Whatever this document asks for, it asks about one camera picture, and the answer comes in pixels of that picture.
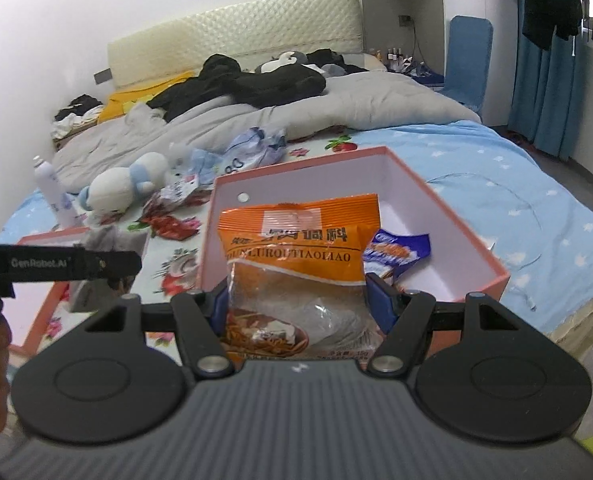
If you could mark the shallow pink box lid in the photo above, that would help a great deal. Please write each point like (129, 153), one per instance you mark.
(46, 310)

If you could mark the white spray can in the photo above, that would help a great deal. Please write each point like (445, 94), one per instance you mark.
(56, 195)

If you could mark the light blue bedsheet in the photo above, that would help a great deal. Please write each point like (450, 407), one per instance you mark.
(501, 185)

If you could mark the crumpled white blue bag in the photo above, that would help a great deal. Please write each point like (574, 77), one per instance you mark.
(254, 150)

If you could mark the yellow pillow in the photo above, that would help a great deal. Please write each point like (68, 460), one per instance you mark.
(126, 100)

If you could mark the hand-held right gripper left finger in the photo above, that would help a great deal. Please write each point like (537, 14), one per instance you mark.
(218, 310)

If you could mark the cluster of small bottles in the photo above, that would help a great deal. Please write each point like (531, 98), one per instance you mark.
(394, 57)

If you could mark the grey snack packet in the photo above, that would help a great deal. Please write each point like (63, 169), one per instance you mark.
(96, 295)

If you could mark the clear plastic bag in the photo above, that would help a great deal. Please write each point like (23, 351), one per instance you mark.
(194, 162)

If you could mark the black wall socket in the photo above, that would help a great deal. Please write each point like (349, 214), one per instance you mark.
(405, 19)

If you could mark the black clothing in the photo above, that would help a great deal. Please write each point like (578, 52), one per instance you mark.
(246, 82)

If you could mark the beige bed skirt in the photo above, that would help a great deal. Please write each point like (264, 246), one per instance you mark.
(586, 320)

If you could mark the dark hanging garment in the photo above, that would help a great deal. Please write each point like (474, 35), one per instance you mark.
(546, 0)

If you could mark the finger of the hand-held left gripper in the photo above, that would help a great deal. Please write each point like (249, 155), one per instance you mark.
(116, 264)

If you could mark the cardboard box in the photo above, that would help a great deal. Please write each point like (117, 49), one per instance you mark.
(59, 142)

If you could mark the blue chair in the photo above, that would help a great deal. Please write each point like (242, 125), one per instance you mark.
(466, 60)

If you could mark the white label snack packet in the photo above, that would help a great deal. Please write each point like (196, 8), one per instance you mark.
(186, 187)

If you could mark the blue curtain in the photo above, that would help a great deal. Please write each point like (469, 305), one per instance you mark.
(546, 100)

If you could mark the grey quilt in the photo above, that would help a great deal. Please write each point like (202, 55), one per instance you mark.
(376, 100)

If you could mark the fruit print tablecloth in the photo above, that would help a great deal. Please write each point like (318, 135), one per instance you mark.
(176, 260)

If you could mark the blue snack packet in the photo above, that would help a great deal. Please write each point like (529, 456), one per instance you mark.
(401, 252)

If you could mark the orange snack packet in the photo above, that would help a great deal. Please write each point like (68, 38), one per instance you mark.
(296, 260)

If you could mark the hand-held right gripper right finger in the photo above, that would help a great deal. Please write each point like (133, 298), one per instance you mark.
(379, 305)

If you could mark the dark red snack packet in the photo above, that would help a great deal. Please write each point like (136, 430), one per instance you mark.
(164, 206)

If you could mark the brown red foil packet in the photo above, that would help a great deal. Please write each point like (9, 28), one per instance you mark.
(174, 227)

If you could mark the white blue plush toy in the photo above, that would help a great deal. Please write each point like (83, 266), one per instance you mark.
(114, 185)

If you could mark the deep pink box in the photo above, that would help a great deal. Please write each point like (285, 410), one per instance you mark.
(426, 210)

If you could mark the beige quilted headboard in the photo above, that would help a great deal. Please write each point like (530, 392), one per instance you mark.
(226, 25)

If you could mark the pile of clothes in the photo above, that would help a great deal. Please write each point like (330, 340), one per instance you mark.
(79, 110)

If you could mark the grey wall socket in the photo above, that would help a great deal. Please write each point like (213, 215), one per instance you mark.
(103, 76)

